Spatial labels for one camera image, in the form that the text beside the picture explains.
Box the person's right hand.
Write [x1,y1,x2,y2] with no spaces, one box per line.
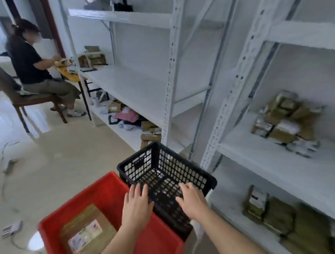
[175,182,211,223]

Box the person's left hand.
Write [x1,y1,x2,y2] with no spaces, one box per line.
[121,183,155,232]

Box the red plastic crate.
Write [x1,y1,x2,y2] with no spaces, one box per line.
[38,171,185,254]

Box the black plastic basket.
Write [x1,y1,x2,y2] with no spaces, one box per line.
[117,141,218,241]

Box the tape-wrapped parcel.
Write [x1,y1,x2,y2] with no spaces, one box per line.
[60,204,118,254]

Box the pile of plastic mailer bags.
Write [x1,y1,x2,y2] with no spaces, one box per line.
[99,99,147,131]

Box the cardboard box white label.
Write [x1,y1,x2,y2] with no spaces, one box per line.
[108,101,124,113]

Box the taped cardboard box end label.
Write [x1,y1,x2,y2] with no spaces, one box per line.
[269,90,299,110]

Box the white metal shelving rack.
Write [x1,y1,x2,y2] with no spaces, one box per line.
[188,0,335,254]
[59,0,236,160]

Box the person's left forearm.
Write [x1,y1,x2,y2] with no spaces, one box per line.
[100,225,144,254]

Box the person's right forearm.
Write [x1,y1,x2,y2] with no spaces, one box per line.
[196,208,267,254]

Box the small red striped power strip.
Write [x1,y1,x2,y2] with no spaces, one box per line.
[2,221,23,237]

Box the white power strip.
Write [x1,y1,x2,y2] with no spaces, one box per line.
[4,158,19,174]

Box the yellow table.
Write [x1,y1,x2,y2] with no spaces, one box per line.
[55,65,92,121]

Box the brown wooden chair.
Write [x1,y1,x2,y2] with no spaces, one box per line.
[0,67,68,133]

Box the black objects bundle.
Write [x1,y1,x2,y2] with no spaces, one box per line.
[112,0,134,12]

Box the dark wooden door frame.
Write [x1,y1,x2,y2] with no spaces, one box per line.
[5,0,66,58]

